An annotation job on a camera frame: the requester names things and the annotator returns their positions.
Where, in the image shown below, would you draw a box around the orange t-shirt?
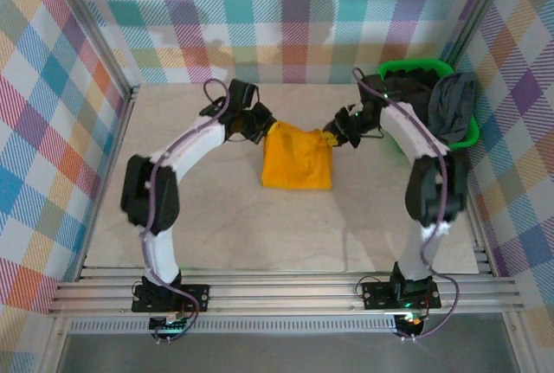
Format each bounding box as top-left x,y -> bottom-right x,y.
261,120 -> 334,191

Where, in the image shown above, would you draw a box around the black t-shirt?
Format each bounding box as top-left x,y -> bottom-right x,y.
383,68 -> 438,123

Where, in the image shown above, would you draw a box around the dark grey t-shirt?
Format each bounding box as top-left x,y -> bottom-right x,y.
422,72 -> 480,147

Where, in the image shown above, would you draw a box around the green plastic basket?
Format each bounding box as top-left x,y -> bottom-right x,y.
377,58 -> 482,151

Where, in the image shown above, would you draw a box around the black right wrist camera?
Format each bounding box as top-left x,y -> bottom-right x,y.
332,106 -> 364,134

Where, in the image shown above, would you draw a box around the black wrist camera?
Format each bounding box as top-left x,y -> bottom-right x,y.
253,102 -> 278,131
332,106 -> 364,134

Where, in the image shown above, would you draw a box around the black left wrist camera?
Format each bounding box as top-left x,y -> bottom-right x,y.
253,102 -> 278,131

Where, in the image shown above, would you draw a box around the aluminium frame post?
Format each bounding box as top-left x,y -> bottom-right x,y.
441,0 -> 519,78
49,0 -> 140,100

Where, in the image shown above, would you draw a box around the aluminium frame rail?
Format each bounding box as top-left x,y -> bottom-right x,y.
47,267 -> 527,318

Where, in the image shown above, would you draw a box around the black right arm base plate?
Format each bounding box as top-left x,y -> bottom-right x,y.
361,280 -> 442,310

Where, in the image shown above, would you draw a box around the slotted grey cable duct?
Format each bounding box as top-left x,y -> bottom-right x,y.
68,318 -> 397,335

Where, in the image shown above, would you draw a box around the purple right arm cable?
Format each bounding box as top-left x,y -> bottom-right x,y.
351,68 -> 460,342

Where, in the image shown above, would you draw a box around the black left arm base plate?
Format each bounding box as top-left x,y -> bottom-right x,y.
131,281 -> 211,314

